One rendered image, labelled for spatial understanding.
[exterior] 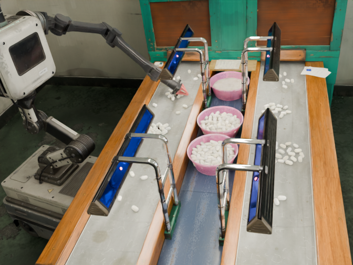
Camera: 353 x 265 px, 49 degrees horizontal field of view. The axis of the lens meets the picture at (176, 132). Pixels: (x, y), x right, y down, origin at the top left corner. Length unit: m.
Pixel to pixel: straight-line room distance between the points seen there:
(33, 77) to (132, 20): 1.96
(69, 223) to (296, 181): 1.06
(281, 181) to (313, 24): 1.25
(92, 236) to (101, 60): 2.77
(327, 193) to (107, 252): 0.98
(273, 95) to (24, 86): 1.45
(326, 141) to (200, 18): 1.26
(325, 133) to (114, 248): 1.22
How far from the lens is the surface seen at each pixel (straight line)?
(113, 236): 1.74
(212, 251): 1.70
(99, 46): 4.20
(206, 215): 1.83
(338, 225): 1.72
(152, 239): 1.66
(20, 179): 2.66
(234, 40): 2.82
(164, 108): 2.45
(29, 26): 2.10
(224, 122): 2.27
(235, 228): 1.66
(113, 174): 1.47
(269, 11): 2.74
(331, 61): 2.88
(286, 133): 2.18
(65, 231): 1.80
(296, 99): 2.47
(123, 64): 4.17
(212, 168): 1.95
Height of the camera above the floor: 2.05
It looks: 36 degrees down
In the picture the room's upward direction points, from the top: 8 degrees counter-clockwise
